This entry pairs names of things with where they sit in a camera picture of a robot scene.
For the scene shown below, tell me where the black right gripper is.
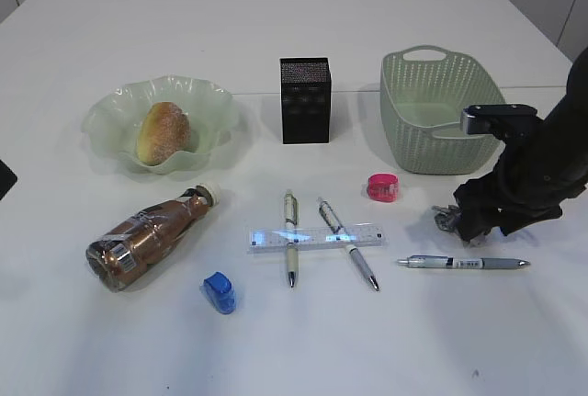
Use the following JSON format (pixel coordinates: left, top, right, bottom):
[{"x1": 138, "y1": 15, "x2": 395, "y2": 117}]
[{"x1": 452, "y1": 110, "x2": 588, "y2": 244}]

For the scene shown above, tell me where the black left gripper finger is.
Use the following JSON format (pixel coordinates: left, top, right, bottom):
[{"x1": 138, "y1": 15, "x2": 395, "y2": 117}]
[{"x1": 0, "y1": 161, "x2": 17, "y2": 199}]

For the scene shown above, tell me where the brown coffee drink bottle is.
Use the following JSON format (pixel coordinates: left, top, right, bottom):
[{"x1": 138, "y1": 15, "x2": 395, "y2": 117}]
[{"x1": 85, "y1": 182, "x2": 221, "y2": 292}]

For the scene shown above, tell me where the sugared bread roll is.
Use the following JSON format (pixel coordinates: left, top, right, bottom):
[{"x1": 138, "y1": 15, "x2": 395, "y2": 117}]
[{"x1": 136, "y1": 102, "x2": 191, "y2": 165}]

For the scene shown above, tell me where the white paper ball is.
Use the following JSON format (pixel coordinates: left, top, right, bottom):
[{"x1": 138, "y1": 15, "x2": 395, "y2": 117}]
[{"x1": 463, "y1": 232, "x2": 489, "y2": 248}]

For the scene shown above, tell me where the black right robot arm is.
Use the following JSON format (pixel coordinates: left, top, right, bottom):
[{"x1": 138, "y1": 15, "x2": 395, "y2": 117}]
[{"x1": 454, "y1": 52, "x2": 587, "y2": 242}]

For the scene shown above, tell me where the grey blue gel pen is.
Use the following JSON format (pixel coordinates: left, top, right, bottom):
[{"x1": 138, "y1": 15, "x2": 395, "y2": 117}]
[{"x1": 397, "y1": 255, "x2": 531, "y2": 270}]

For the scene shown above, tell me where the pink pencil sharpener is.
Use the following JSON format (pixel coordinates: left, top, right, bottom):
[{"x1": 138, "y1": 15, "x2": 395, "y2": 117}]
[{"x1": 367, "y1": 173, "x2": 400, "y2": 203}]

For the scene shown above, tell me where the green wavy glass plate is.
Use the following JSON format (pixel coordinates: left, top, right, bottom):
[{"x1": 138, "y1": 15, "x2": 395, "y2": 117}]
[{"x1": 82, "y1": 74, "x2": 239, "y2": 175}]

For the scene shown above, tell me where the green plastic woven basket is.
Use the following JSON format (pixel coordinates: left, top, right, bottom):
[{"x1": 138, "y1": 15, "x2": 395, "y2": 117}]
[{"x1": 379, "y1": 45, "x2": 505, "y2": 175}]

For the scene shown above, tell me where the white grey patterned pen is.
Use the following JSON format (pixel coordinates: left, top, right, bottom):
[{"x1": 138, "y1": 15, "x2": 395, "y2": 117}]
[{"x1": 317, "y1": 197, "x2": 380, "y2": 291}]

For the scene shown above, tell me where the beige barrel pen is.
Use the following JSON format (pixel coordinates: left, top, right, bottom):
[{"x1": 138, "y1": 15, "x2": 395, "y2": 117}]
[{"x1": 284, "y1": 189, "x2": 299, "y2": 289}]

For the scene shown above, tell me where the black mesh pen holder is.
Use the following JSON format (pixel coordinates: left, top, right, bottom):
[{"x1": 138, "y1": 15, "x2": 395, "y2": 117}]
[{"x1": 280, "y1": 57, "x2": 332, "y2": 144}]

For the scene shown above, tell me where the blue pencil sharpener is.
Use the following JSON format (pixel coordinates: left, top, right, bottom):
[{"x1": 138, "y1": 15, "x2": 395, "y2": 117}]
[{"x1": 200, "y1": 272, "x2": 236, "y2": 314}]

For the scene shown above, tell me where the clear plastic ruler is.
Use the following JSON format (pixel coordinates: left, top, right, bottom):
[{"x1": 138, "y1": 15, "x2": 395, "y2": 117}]
[{"x1": 248, "y1": 223, "x2": 387, "y2": 254}]

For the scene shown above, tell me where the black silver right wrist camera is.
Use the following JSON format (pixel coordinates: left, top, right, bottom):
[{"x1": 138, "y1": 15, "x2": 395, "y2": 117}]
[{"x1": 460, "y1": 104, "x2": 541, "y2": 141}]

